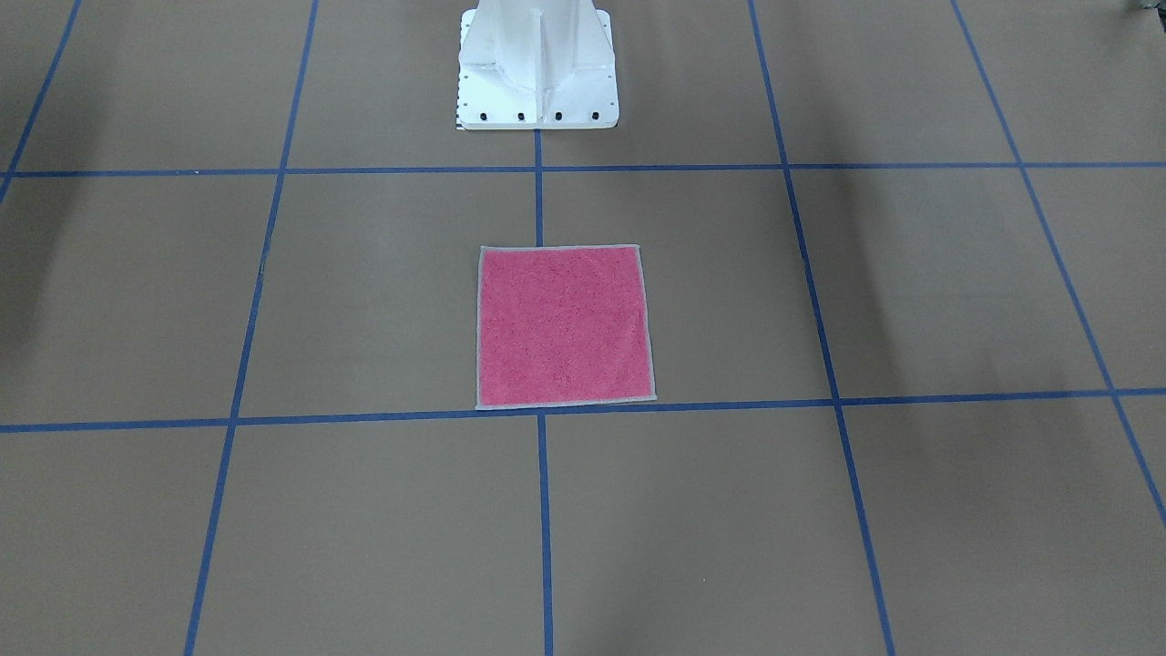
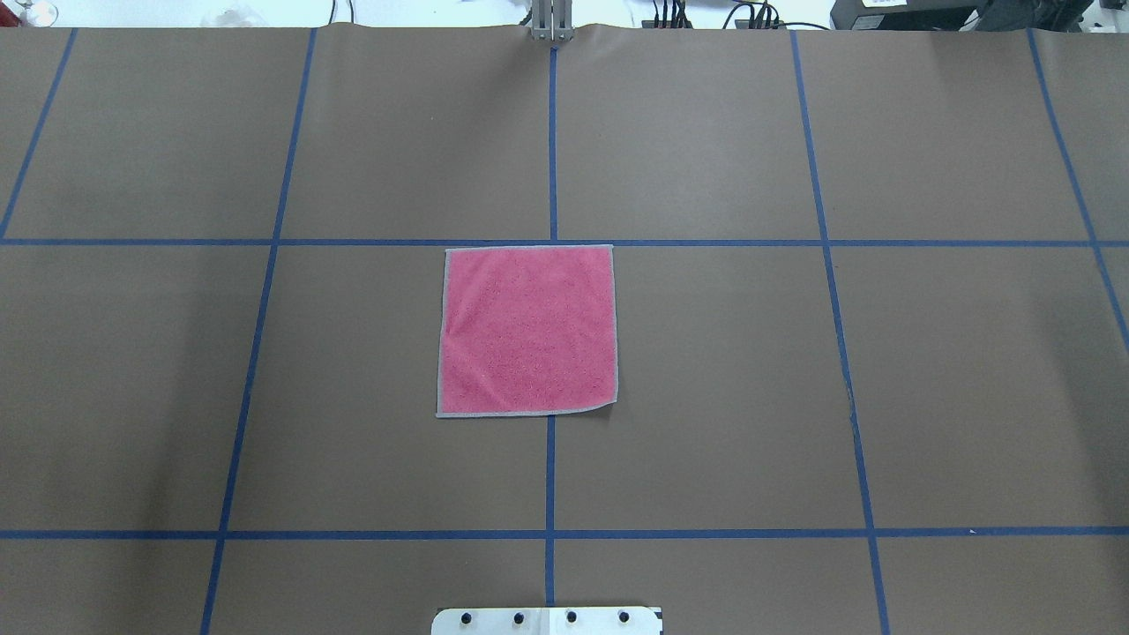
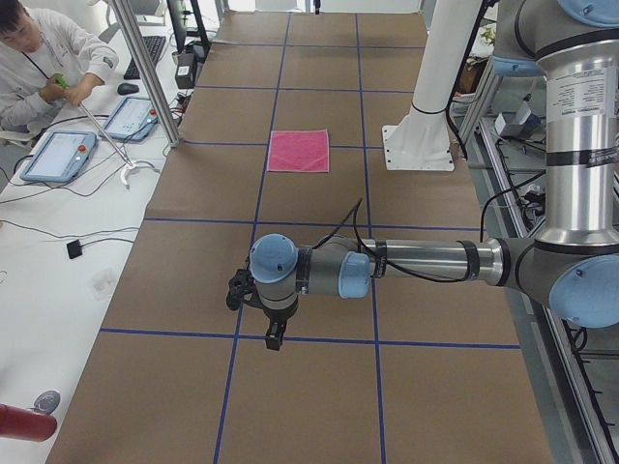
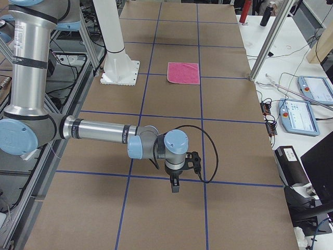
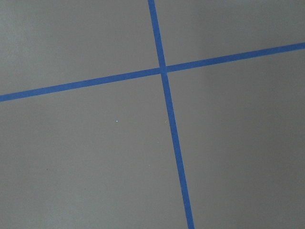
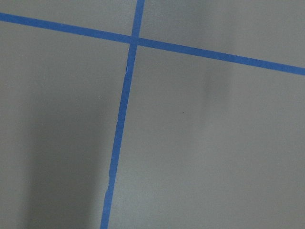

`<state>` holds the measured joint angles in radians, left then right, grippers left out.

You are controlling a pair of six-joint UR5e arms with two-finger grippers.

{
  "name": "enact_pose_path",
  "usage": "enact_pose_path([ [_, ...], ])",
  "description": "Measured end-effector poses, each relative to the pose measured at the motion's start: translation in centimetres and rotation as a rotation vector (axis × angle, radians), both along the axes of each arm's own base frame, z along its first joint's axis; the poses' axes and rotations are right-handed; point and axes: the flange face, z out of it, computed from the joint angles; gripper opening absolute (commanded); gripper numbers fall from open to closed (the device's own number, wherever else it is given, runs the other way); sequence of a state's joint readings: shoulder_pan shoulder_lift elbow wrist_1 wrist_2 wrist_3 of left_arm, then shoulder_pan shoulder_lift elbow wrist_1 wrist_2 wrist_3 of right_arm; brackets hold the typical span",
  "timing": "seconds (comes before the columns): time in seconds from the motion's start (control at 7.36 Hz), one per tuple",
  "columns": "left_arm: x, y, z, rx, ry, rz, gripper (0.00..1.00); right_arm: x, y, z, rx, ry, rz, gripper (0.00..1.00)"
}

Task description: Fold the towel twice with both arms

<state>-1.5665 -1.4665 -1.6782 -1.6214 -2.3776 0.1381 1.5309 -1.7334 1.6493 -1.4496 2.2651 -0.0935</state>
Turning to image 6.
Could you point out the blue tape line lengthwise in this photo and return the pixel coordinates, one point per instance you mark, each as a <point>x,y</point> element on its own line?
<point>116,148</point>

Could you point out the blue tape line crosswise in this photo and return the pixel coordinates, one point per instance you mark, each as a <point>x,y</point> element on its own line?
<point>49,25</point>

